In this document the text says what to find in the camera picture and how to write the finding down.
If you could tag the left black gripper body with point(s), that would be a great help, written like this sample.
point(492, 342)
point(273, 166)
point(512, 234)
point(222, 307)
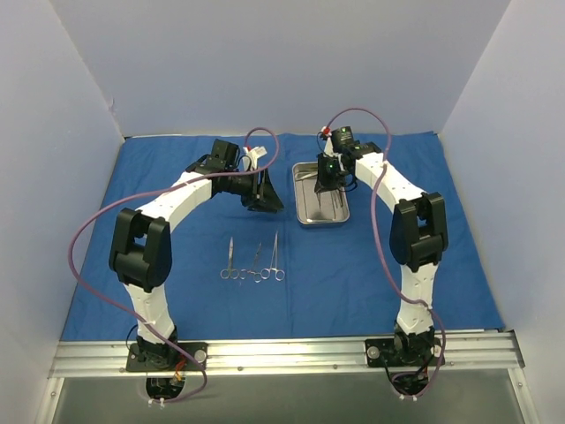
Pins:
point(259, 189)

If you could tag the steel tweezers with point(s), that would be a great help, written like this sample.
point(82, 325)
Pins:
point(338, 198)

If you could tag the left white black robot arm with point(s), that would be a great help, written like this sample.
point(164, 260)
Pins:
point(141, 251)

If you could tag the steel forceps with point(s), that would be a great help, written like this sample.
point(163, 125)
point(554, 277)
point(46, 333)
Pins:
point(273, 269)
point(253, 271)

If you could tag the blue surgical drape cloth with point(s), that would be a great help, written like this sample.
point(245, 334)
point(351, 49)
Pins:
point(335, 283)

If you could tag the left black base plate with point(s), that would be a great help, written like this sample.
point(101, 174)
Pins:
point(150, 358)

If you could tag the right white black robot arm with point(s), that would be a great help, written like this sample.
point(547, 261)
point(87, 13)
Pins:
point(418, 235)

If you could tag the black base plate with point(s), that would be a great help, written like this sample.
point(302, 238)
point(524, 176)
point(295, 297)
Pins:
point(392, 352)
point(150, 358)

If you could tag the aluminium front rail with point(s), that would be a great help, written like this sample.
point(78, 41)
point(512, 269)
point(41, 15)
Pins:
point(333, 355)

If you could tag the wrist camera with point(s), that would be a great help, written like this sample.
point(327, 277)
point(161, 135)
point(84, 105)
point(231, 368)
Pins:
point(325, 137)
point(252, 155)

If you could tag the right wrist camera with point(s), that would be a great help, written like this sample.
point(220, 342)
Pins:
point(325, 137)

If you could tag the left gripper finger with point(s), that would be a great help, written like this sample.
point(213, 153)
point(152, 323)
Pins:
point(270, 196)
point(264, 207)

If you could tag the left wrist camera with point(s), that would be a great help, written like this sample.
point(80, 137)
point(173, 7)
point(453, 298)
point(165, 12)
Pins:
point(252, 155)

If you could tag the stainless steel instrument tray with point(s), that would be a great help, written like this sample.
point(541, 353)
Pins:
point(315, 209)

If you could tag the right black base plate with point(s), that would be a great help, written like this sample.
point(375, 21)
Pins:
point(392, 352)

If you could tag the steel surgical scissors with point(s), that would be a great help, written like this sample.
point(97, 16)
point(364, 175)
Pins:
point(230, 272)

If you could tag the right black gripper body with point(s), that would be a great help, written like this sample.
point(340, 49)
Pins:
point(327, 180)

